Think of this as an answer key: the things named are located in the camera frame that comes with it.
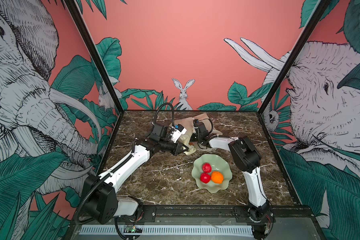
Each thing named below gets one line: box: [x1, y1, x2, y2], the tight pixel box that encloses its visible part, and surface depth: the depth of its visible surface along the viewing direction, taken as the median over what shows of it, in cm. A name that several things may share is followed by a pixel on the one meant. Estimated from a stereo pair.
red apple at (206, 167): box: [202, 162, 212, 173], surface depth 88 cm
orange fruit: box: [211, 171, 224, 184], surface depth 83 cm
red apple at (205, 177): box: [200, 172, 211, 184], surface depth 84 cm
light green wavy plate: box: [192, 154, 233, 194], surface depth 89 cm
